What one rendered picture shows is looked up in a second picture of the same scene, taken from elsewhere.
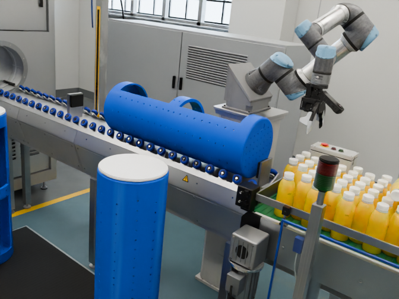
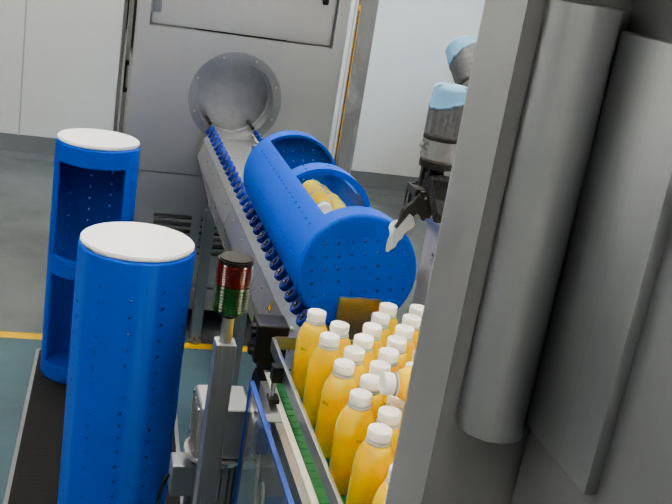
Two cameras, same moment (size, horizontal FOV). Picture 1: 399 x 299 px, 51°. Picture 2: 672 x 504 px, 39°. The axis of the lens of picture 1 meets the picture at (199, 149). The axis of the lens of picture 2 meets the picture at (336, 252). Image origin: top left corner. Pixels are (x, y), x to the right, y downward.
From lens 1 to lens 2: 1.53 m
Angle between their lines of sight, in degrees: 37
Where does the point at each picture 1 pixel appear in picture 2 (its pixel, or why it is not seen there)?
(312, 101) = (413, 190)
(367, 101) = not seen: outside the picture
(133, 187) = (95, 262)
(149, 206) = (118, 303)
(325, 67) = (433, 125)
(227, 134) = (300, 229)
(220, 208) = not seen: hidden behind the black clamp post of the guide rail
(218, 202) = not seen: hidden behind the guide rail
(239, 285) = (173, 476)
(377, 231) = (336, 443)
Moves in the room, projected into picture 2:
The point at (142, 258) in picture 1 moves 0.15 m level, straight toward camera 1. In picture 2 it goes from (102, 388) to (53, 407)
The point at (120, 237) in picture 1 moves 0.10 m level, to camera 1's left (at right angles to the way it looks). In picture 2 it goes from (78, 339) to (55, 324)
